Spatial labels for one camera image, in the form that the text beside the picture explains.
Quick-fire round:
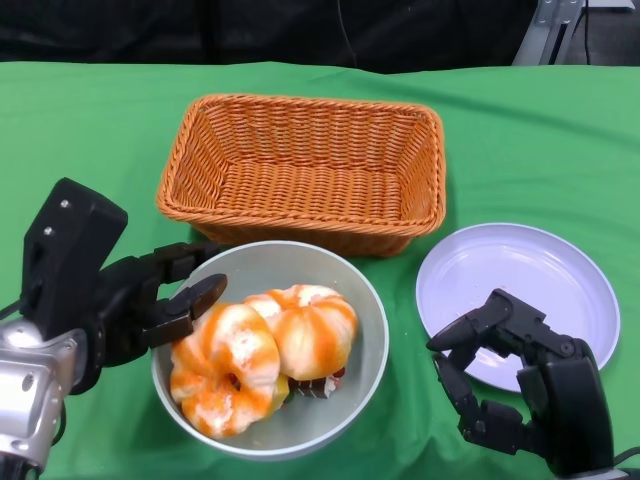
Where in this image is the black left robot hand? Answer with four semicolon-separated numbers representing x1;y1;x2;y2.
69;240;229;394

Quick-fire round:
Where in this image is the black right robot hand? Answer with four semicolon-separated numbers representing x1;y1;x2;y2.
425;288;615;476

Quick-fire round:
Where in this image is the ring-shaped orange striped bread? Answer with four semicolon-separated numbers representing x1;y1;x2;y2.
169;302;281;441

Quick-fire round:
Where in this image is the pale grey-green bowl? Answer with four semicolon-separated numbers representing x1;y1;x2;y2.
150;240;390;461

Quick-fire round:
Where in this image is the round orange striped bun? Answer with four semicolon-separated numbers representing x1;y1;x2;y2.
243;283;359;380

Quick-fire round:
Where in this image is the white round plate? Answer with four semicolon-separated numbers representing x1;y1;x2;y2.
415;222;621;396

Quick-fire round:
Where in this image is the brown striped cake slice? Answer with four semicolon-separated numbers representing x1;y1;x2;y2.
289;367;346;401

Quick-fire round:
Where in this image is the orange wicker basket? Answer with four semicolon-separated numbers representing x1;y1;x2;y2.
156;93;447;259

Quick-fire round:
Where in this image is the black backdrop cloth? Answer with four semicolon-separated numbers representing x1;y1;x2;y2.
0;0;536;76

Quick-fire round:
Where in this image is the grey metal stand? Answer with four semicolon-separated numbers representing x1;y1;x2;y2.
512;0;586;66

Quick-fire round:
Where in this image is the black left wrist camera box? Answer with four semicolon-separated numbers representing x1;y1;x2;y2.
19;177;129;341

